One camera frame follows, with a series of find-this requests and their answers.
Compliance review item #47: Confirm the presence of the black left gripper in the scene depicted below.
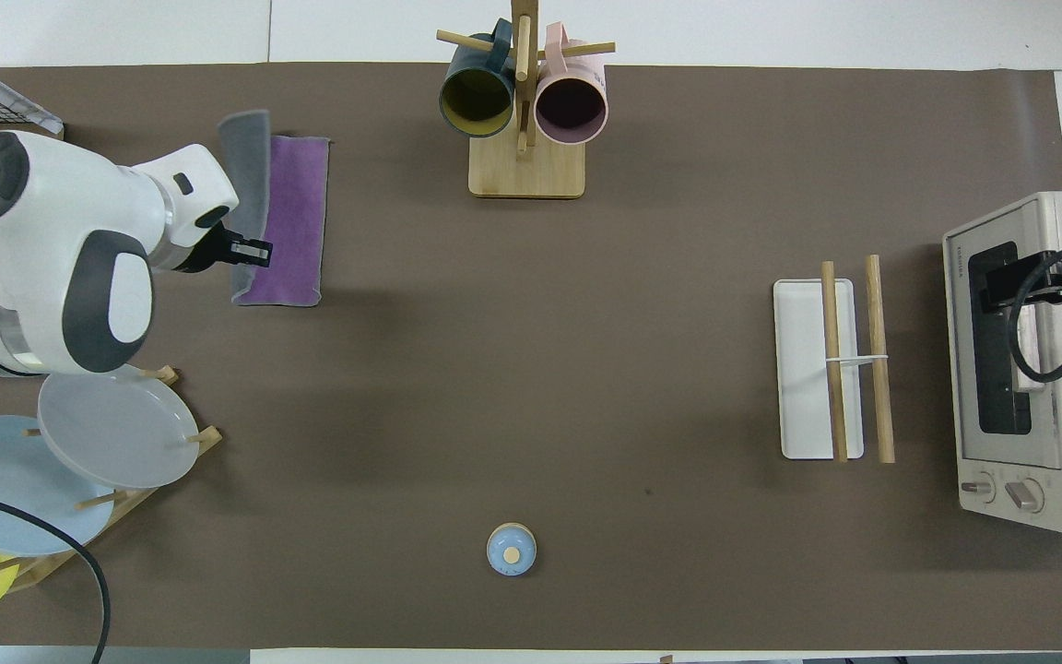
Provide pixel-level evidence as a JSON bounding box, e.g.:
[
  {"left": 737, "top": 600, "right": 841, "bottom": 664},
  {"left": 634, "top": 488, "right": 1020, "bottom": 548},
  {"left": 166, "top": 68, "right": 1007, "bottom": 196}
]
[{"left": 171, "top": 226, "right": 272, "bottom": 275}]

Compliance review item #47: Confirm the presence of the purple and grey towel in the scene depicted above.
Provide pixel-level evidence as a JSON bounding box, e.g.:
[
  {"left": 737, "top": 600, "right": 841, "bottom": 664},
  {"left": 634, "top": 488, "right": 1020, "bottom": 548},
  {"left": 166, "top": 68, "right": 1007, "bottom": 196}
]
[{"left": 218, "top": 109, "right": 331, "bottom": 308}]

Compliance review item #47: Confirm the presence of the wooden plate rack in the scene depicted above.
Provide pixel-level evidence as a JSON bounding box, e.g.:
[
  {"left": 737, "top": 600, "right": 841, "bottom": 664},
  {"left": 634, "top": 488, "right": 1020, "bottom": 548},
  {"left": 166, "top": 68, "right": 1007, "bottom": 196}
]
[{"left": 0, "top": 364, "right": 223, "bottom": 591}]

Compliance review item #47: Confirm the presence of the white base wooden towel rack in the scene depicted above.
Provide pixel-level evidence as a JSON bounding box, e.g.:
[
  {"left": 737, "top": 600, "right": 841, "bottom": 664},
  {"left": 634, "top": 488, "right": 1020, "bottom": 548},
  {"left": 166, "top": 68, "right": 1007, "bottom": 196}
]
[{"left": 773, "top": 255, "right": 896, "bottom": 465}]

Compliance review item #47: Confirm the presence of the pale grey plate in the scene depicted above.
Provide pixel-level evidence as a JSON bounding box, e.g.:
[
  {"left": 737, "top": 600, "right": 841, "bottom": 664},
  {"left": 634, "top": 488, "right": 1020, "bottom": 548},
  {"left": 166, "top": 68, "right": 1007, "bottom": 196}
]
[{"left": 37, "top": 365, "right": 201, "bottom": 490}]

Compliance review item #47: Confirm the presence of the dark teal mug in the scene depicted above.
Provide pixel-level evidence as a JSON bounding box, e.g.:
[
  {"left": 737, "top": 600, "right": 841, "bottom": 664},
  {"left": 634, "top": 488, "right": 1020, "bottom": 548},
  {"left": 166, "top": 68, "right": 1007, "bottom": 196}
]
[{"left": 439, "top": 18, "right": 517, "bottom": 139}]

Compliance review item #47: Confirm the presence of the wooden mug tree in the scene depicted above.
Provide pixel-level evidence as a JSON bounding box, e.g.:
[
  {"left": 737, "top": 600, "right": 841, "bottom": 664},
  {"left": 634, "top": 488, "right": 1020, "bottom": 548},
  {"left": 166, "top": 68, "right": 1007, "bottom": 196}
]
[{"left": 436, "top": 0, "right": 617, "bottom": 200}]

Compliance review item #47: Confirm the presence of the white patterned cloth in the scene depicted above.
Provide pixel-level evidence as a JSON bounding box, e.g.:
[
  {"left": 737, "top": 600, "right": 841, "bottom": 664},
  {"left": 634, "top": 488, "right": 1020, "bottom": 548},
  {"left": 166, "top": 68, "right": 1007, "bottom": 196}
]
[{"left": 0, "top": 46, "right": 65, "bottom": 136}]

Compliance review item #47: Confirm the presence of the light blue plate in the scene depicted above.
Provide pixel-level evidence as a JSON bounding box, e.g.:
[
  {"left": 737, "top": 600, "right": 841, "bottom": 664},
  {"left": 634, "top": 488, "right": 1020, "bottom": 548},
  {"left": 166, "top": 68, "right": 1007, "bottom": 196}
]
[{"left": 0, "top": 415, "right": 117, "bottom": 558}]

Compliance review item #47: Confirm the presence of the pink mug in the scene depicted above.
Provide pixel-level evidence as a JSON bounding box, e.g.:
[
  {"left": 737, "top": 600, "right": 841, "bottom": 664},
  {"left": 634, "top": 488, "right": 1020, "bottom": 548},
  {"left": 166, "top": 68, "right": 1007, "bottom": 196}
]
[{"left": 534, "top": 22, "right": 608, "bottom": 147}]

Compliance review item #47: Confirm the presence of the brown table mat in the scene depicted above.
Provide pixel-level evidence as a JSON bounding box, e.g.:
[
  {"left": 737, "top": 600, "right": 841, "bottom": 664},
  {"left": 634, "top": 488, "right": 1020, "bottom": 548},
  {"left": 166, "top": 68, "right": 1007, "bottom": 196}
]
[{"left": 0, "top": 61, "right": 1062, "bottom": 651}]

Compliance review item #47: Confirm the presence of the blue call bell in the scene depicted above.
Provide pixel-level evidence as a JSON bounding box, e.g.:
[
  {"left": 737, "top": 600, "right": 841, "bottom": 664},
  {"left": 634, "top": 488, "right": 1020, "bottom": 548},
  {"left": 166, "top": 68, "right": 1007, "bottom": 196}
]
[{"left": 486, "top": 522, "right": 538, "bottom": 578}]

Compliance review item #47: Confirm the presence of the black wire basket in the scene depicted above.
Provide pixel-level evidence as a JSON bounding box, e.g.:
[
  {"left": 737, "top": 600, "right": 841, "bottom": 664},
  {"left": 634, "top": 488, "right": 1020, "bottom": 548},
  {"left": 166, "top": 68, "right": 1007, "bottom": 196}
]
[{"left": 0, "top": 81, "right": 64, "bottom": 139}]

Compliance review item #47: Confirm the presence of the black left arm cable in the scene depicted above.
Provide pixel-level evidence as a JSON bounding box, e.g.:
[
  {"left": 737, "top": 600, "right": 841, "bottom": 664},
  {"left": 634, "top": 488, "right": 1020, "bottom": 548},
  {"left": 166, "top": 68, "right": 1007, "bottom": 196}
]
[{"left": 0, "top": 486, "right": 112, "bottom": 664}]

